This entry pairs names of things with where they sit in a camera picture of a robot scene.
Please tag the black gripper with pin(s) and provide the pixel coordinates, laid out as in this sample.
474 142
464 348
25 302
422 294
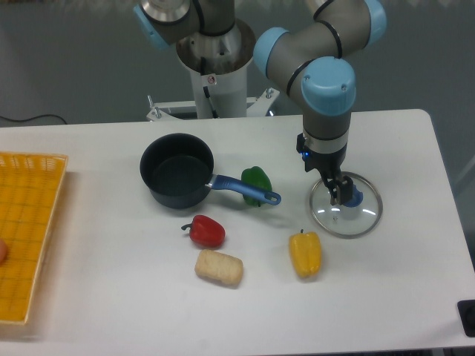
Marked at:
329 167

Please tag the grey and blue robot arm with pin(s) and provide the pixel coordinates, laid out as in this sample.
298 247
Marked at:
309 66

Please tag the yellow bell pepper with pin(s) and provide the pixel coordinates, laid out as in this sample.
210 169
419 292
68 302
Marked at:
305 253

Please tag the green bell pepper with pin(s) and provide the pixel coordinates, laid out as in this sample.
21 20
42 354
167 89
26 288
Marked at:
257 177

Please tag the red bell pepper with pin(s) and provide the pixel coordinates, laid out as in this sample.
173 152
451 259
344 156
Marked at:
205 231

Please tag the glass pot lid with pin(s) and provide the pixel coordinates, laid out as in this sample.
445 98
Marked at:
356 218

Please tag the beige bread roll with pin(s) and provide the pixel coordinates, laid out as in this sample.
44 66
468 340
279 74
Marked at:
220 267

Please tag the dark blue saucepan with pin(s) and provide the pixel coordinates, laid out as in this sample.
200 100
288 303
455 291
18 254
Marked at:
178 170

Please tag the yellow woven basket tray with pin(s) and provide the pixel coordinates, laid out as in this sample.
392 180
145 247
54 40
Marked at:
31 185

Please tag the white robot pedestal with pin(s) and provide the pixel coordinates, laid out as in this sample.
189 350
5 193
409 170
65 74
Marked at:
217 66

